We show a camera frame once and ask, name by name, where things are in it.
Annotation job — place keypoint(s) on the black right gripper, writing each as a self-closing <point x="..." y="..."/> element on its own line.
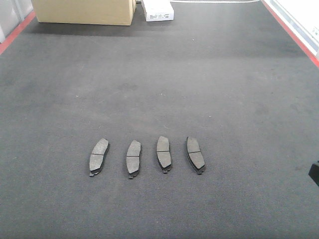
<point x="314" y="172"/>

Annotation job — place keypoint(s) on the cardboard box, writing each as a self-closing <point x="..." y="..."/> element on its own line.
<point x="101" y="12"/>

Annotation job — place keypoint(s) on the black conveyor belt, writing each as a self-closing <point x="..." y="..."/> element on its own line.
<point x="227" y="75"/>

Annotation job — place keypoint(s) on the white printed box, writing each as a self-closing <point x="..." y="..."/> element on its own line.
<point x="157" y="10"/>

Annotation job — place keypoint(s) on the grey brake pad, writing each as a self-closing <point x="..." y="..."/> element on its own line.
<point x="163" y="154"/>
<point x="97" y="157"/>
<point x="133" y="159"/>
<point x="194" y="155"/>

